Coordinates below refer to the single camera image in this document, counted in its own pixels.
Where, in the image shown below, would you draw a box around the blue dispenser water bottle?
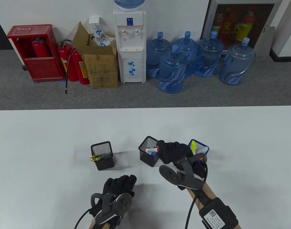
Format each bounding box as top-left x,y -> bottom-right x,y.
114,0 -> 146,10

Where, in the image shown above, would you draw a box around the glass-door fire hose cabinet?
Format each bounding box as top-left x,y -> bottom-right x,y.
200,0 -> 284,57

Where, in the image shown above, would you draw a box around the person's right hand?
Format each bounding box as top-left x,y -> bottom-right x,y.
157,140 -> 208,191

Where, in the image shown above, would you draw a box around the black cable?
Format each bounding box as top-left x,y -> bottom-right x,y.
74,208 -> 93,229
185,162 -> 208,229

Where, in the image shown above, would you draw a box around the person's right forearm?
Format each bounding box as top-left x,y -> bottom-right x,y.
184,181 -> 218,208

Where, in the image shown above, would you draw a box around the blue mesh pen holder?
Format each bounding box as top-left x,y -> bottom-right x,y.
188,139 -> 210,156

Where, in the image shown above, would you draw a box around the brown cardboard box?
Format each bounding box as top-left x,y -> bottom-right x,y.
71,21 -> 119,89

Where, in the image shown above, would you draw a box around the red extinguisher yellow label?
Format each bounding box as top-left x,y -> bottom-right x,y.
72,52 -> 90,85

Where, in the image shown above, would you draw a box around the person's left forearm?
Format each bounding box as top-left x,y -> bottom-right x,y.
88,220 -> 112,229

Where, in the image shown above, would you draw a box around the person's left hand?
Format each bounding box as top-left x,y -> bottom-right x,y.
90,175 -> 137,226

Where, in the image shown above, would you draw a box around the grey metal panel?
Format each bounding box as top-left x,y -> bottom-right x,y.
255,26 -> 276,57

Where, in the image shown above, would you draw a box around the black mesh pen holder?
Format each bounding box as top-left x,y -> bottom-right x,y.
90,141 -> 114,171
138,136 -> 161,167

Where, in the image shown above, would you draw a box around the red fire extinguisher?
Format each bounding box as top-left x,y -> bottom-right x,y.
58,41 -> 79,82
32,37 -> 52,58

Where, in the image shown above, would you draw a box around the grey tracking controller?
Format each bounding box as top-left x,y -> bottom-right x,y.
159,154 -> 208,190
90,193 -> 133,225

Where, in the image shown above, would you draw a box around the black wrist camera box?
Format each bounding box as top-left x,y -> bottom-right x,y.
199,198 -> 239,229

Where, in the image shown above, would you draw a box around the white water dispenser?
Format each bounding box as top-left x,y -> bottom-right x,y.
113,4 -> 147,84

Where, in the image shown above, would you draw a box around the blue water jug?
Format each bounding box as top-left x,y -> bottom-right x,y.
172,31 -> 199,78
219,37 -> 256,85
193,30 -> 224,78
146,31 -> 171,79
159,44 -> 187,94

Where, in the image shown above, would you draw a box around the white blue packets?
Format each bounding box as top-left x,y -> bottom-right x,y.
91,28 -> 115,47

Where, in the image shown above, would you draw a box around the red fire extinguisher cabinet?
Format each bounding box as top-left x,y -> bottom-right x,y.
6,24 -> 66,83

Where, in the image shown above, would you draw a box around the black extinguisher hose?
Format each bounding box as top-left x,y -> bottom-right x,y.
64,39 -> 77,94

